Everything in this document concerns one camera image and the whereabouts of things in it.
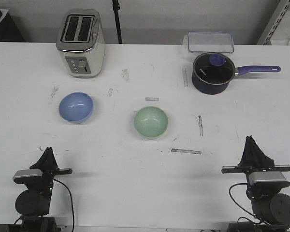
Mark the glass pot lid blue knob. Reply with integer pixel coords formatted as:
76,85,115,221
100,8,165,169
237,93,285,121
193,52,235,85

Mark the green bowl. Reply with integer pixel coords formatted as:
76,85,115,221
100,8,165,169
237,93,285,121
133,106,169,139

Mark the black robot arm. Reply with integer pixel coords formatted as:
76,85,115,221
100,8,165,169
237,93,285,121
13,147,73,232
221,136,290,232

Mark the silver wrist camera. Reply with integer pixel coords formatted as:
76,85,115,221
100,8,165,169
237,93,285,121
13,169,43,184
248,171,286,185

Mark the clear plastic container blue rim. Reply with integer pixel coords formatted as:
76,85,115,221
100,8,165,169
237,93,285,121
182,31,234,54

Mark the blue bowl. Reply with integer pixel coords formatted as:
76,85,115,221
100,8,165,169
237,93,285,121
58,92,94,124

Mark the silver two-slot toaster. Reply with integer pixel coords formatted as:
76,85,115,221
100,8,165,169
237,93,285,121
56,9,105,78

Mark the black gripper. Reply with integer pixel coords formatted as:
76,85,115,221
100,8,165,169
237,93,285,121
221,136,290,200
25,147,73,195

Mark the dark blue saucepan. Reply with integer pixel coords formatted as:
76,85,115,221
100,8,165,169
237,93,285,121
191,52,281,95

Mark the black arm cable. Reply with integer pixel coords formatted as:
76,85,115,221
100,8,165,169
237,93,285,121
228,182,263,224
13,178,75,230

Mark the grey metal shelf upright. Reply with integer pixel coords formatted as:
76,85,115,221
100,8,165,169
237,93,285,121
257,0,290,45

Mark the black tripod pole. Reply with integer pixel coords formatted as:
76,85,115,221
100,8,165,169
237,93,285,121
112,0,123,44

